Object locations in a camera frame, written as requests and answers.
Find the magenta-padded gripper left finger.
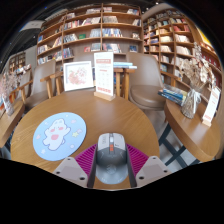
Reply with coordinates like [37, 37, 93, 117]
[53, 143, 98, 189]

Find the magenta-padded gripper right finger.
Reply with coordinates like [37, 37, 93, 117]
[125, 143, 173, 189]

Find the grey computer mouse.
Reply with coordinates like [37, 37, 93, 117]
[95, 132, 129, 185]

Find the round light blue mouse pad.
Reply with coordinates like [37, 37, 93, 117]
[32, 111, 88, 162]

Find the round wooden side table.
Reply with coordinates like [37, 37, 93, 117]
[0, 99, 26, 149]
[159, 98, 223, 164]

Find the stack of dark books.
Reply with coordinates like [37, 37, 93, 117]
[157, 84, 188, 107]

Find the glass vase with dried flowers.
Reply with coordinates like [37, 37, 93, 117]
[179, 43, 214, 120]

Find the brown padded wooden armchair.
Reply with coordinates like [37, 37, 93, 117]
[18, 59, 64, 109]
[72, 52, 96, 64]
[113, 51, 178, 113]

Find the white framed floral picture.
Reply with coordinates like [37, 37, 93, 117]
[62, 60, 95, 93]

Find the small white table sign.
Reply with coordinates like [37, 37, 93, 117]
[201, 85, 222, 128]

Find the white sign on wooden base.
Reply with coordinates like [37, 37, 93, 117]
[93, 51, 117, 102]

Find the glass vase with pink flowers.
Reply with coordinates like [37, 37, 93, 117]
[0, 71, 23, 117]

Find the stack of light blue books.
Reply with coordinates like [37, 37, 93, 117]
[113, 61, 138, 70]

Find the small distant bookshelf unit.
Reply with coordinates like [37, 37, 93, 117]
[8, 51, 27, 74]

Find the tall wooden bookshelf unit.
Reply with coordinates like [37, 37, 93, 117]
[141, 9, 223, 101]

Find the wide wooden bookshelf unit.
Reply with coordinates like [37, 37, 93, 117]
[35, 3, 144, 66]

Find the yellow wall poster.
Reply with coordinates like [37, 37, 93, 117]
[196, 28, 214, 48]

